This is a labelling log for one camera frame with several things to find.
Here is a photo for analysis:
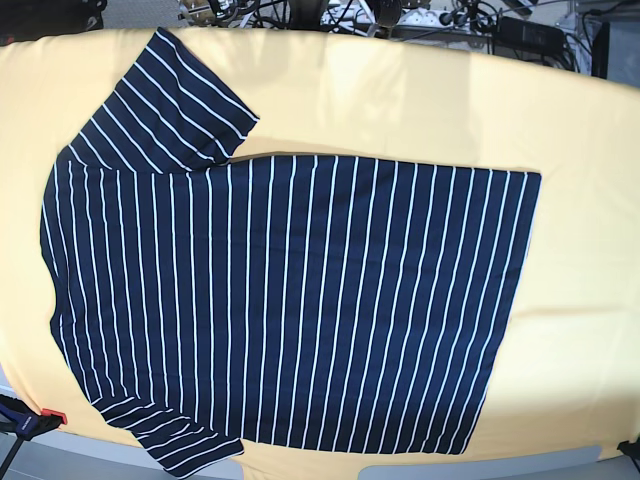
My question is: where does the black clamp right corner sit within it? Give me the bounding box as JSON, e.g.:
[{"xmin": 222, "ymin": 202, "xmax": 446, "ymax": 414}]
[{"xmin": 617, "ymin": 439, "xmax": 640, "ymax": 462}]

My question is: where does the navy white striped T-shirt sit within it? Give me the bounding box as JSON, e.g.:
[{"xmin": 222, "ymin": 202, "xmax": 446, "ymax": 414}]
[{"xmin": 40, "ymin": 29, "xmax": 541, "ymax": 479}]

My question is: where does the black power adapter brick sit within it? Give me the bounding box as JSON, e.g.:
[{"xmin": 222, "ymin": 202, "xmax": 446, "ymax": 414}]
[{"xmin": 493, "ymin": 17, "xmax": 565, "ymax": 56}]

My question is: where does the white power strip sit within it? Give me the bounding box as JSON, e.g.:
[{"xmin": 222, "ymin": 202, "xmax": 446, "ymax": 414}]
[{"xmin": 320, "ymin": 5, "xmax": 469, "ymax": 30}]

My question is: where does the yellow table cloth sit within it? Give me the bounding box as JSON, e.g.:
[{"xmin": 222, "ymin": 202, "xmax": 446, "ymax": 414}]
[{"xmin": 1, "ymin": 28, "xmax": 639, "ymax": 462}]

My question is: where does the blue black bar clamp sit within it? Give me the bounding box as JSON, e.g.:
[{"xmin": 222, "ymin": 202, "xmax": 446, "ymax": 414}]
[{"xmin": 1, "ymin": 394, "xmax": 67, "ymax": 478}]

